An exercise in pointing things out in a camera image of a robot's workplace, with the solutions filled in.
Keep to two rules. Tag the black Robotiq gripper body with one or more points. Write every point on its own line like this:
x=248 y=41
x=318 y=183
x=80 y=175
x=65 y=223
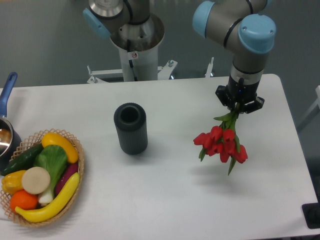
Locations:
x=242 y=90

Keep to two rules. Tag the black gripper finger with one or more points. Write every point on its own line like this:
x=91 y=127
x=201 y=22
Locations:
x=225 y=97
x=253 y=106

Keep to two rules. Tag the red tulip bouquet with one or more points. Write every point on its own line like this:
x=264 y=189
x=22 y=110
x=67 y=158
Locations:
x=223 y=140

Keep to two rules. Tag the dark grey ribbed vase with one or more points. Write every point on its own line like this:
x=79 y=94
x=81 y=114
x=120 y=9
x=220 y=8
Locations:
x=130 y=121

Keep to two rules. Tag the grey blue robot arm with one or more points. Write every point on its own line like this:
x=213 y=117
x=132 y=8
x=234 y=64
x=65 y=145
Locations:
x=237 y=25

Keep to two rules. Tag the white furniture at right edge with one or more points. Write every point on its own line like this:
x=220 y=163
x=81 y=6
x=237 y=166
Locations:
x=310 y=113

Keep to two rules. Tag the black device at edge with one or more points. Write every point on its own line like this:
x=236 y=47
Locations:
x=311 y=212

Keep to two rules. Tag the purple sweet potato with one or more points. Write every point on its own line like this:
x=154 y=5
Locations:
x=69 y=171

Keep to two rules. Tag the yellow squash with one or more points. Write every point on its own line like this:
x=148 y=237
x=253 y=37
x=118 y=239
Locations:
x=52 y=138

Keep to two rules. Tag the green bok choy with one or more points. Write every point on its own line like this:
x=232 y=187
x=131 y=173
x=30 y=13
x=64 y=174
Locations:
x=53 y=159

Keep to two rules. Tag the woven wicker basket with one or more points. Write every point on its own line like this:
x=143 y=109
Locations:
x=26 y=144

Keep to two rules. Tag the yellow banana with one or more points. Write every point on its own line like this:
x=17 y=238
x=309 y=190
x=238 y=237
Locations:
x=56 y=206

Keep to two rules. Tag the beige round disc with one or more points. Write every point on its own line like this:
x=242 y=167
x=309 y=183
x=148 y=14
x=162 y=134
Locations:
x=35 y=180

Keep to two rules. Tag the green cucumber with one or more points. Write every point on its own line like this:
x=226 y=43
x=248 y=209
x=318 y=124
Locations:
x=24 y=161

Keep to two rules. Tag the orange fruit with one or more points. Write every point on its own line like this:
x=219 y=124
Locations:
x=23 y=200

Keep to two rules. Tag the yellow bell pepper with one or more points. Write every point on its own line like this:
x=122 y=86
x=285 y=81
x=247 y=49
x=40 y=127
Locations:
x=12 y=182

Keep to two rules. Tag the blue handled saucepan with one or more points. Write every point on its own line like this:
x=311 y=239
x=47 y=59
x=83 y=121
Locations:
x=9 y=138

